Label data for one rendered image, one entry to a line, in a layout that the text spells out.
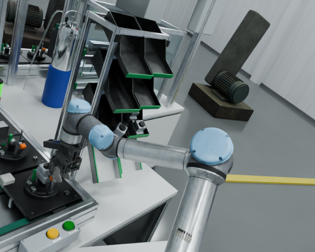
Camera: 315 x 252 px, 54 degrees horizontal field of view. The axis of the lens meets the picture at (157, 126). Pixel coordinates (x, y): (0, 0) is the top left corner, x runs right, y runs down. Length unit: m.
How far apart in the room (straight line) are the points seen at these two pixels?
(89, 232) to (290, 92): 8.51
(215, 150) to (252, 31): 5.60
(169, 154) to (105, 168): 0.51
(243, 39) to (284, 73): 3.67
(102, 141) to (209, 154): 0.35
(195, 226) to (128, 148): 0.39
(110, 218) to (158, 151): 0.56
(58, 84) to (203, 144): 1.44
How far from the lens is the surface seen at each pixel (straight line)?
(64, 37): 2.04
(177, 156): 1.03
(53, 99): 2.18
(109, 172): 1.49
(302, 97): 9.22
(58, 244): 1.25
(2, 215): 1.34
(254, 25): 6.36
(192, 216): 0.83
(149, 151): 1.05
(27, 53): 2.74
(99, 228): 1.44
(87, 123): 1.03
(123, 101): 1.33
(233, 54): 6.29
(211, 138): 0.86
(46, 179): 1.31
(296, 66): 9.58
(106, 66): 1.25
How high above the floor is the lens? 1.89
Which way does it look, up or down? 25 degrees down
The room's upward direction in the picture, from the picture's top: 23 degrees clockwise
